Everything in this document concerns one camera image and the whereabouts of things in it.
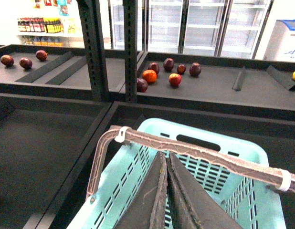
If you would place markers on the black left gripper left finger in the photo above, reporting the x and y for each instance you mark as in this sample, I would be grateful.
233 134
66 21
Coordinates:
147 210

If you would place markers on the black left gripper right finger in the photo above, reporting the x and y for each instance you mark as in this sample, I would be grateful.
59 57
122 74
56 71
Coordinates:
191 207

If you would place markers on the light blue plastic basket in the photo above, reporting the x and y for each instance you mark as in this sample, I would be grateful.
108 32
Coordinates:
249 202

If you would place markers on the red yellow apple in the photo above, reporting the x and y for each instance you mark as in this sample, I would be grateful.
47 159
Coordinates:
175 79

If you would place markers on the dark red apple right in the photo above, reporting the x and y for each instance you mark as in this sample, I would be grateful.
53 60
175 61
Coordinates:
195 69

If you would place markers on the small dark red apple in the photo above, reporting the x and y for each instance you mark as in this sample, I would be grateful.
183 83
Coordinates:
181 69

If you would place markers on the dark red apple back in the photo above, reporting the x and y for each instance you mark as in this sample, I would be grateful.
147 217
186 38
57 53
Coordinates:
168 64

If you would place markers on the dark red apple left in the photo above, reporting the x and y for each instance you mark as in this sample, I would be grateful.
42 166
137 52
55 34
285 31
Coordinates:
154 66

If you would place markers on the dark purple fruit front left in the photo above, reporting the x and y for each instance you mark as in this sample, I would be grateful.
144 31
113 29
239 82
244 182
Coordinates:
142 85

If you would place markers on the black shelf divider left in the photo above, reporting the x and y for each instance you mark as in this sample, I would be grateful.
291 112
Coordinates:
237 86

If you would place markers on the black shelf divider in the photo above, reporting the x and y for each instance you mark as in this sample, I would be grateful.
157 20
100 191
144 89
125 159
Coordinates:
283 80
237 86

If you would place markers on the black left lower tray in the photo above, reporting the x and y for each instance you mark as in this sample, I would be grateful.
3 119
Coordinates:
46 150

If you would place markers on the orange fruit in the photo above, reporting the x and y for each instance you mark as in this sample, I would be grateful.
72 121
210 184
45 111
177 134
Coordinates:
150 76

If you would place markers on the black upper produce tray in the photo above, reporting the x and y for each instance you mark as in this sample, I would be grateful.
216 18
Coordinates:
212 89

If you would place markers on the black divider strip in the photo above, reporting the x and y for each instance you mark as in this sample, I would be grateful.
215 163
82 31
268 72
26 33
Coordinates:
36 74
68 72

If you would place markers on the black shelf divider right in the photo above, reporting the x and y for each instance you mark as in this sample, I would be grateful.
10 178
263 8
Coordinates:
283 80

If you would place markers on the black left upper tray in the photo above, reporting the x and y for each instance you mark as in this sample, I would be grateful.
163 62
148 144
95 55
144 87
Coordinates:
75 87

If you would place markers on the black divider strip left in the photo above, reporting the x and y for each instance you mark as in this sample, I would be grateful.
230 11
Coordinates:
36 74

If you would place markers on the glass door refrigerator row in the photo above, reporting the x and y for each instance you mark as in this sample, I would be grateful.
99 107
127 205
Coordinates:
219 28

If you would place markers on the white blue chest freezer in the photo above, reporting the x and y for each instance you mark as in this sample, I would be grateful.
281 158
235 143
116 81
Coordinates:
281 45

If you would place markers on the dark red fruit back left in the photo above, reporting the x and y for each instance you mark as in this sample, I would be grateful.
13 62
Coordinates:
41 55

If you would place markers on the dark red fruit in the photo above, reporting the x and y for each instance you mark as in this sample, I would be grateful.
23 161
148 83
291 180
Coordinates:
7 60
25 63
41 55

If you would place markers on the dark red fruit middle left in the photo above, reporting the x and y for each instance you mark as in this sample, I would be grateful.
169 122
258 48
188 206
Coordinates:
25 63

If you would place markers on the dark red fruit far left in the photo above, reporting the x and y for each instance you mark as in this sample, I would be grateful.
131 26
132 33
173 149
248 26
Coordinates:
7 60

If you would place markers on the grocery shelf with bottles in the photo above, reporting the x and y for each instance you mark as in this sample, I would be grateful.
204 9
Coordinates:
49 23

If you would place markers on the black rack post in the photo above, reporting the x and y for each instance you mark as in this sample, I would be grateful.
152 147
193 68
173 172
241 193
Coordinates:
130 50
90 16

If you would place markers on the black left rack post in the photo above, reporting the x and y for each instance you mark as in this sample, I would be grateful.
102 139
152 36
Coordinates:
90 16

